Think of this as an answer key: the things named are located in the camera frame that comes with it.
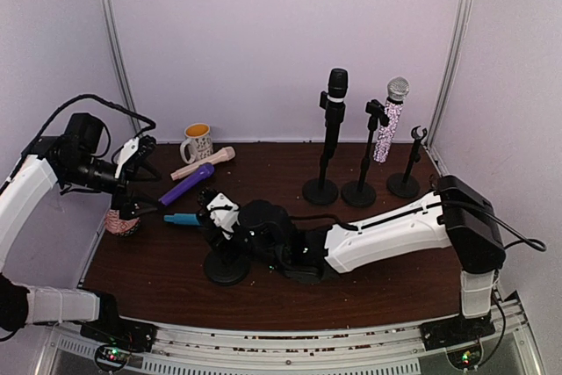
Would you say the white floral ceramic mug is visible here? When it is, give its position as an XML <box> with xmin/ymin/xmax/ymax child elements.
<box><xmin>179</xmin><ymin>123</ymin><xmax>214</xmax><ymax>164</ymax></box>

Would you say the aluminium corner frame post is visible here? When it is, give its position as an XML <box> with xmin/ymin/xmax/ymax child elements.
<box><xmin>99</xmin><ymin>0</ymin><xmax>137</xmax><ymax>112</ymax></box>
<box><xmin>426</xmin><ymin>0</ymin><xmax>473</xmax><ymax>151</ymax></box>

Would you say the black microphone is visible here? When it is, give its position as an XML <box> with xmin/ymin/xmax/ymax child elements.
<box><xmin>320</xmin><ymin>68</ymin><xmax>349</xmax><ymax>162</ymax></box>

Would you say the silver glitter microphone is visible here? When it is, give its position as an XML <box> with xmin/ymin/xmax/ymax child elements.
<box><xmin>373</xmin><ymin>76</ymin><xmax>410</xmax><ymax>163</ymax></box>

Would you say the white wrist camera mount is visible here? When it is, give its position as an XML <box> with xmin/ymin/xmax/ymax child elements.
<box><xmin>114</xmin><ymin>136</ymin><xmax>141</xmax><ymax>179</ymax></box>
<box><xmin>205</xmin><ymin>193</ymin><xmax>240</xmax><ymax>240</ymax></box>

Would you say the aluminium corner frame post left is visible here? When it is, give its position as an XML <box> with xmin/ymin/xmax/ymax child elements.
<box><xmin>99</xmin><ymin>0</ymin><xmax>137</xmax><ymax>112</ymax></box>

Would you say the black stand for pink microphone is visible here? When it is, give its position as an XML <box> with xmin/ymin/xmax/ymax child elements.
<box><xmin>386</xmin><ymin>126</ymin><xmax>428</xmax><ymax>198</ymax></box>

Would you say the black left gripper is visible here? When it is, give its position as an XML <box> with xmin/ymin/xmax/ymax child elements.
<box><xmin>62</xmin><ymin>154</ymin><xmax>164</xmax><ymax>220</ymax></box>

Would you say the blue microphone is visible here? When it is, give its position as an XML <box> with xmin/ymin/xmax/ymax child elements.
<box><xmin>163</xmin><ymin>213</ymin><xmax>202</xmax><ymax>227</ymax></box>

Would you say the purple microphone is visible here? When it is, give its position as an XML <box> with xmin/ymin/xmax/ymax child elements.
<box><xmin>159</xmin><ymin>163</ymin><xmax>215</xmax><ymax>206</ymax></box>

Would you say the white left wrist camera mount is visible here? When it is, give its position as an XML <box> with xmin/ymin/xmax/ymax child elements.
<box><xmin>114</xmin><ymin>136</ymin><xmax>141</xmax><ymax>179</ymax></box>

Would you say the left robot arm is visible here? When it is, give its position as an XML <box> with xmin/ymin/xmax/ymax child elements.
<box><xmin>1</xmin><ymin>94</ymin><xmax>162</xmax><ymax>343</ymax></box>

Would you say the aluminium corner frame post right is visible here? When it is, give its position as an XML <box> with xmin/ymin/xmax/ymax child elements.
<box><xmin>426</xmin><ymin>0</ymin><xmax>473</xmax><ymax>151</ymax></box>

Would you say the pale pink microphone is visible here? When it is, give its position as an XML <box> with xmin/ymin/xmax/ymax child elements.
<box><xmin>170</xmin><ymin>147</ymin><xmax>236</xmax><ymax>181</ymax></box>

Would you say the black stand with blue microphone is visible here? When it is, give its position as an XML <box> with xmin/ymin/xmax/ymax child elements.
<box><xmin>203</xmin><ymin>245</ymin><xmax>251</xmax><ymax>286</ymax></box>

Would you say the black stand with glitter microphone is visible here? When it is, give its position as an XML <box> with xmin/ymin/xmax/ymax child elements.
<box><xmin>341</xmin><ymin>99</ymin><xmax>389</xmax><ymax>208</ymax></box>

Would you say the red patterned small bowl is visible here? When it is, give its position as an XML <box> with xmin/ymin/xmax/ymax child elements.
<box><xmin>104</xmin><ymin>210</ymin><xmax>141</xmax><ymax>237</ymax></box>

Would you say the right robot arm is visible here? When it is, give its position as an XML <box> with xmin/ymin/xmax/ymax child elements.
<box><xmin>198</xmin><ymin>175</ymin><xmax>506</xmax><ymax>342</ymax></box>

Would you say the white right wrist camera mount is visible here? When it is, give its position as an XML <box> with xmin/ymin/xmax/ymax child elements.
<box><xmin>205</xmin><ymin>193</ymin><xmax>240</xmax><ymax>240</ymax></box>

